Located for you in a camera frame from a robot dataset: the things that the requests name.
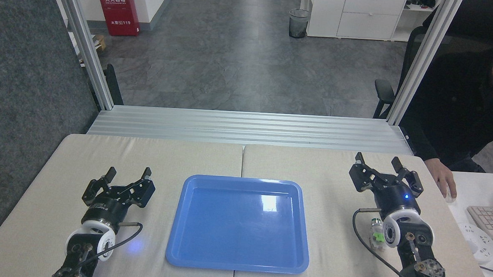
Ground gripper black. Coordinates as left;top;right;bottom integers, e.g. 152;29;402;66
346;151;426;223
80;164;157;236

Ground green and silver switch part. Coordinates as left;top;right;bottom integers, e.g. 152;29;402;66
369;218;389;252

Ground blue plastic tray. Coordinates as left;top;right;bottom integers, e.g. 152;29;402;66
165;173;314;275

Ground person's right hand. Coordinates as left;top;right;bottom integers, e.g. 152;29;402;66
422;158;459;199

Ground black office chair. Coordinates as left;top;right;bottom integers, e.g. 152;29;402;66
372;23;430;122

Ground white keyboard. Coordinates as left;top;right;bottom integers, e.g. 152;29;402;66
465;204;493;241

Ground black panel foot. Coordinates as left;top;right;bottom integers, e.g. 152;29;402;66
89;62;127;107

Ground person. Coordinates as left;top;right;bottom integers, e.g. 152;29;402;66
396;0;493;186

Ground white round power strip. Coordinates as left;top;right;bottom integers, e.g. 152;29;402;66
455;222;493;264

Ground grey felt partition panel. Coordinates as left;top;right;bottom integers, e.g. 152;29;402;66
0;0;107;271

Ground white drawer cabinet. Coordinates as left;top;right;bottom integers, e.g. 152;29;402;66
298;0;439;44

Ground dark mesh waste bin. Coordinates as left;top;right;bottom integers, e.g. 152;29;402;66
288;8;311;40

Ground red fire extinguisher box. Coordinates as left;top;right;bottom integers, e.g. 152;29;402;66
93;0;142;38

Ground silver aluminium post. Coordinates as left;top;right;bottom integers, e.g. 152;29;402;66
385;0;465;129
40;0;121;111

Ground silver aluminium rail platform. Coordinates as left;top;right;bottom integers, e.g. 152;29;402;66
86;103;415;156

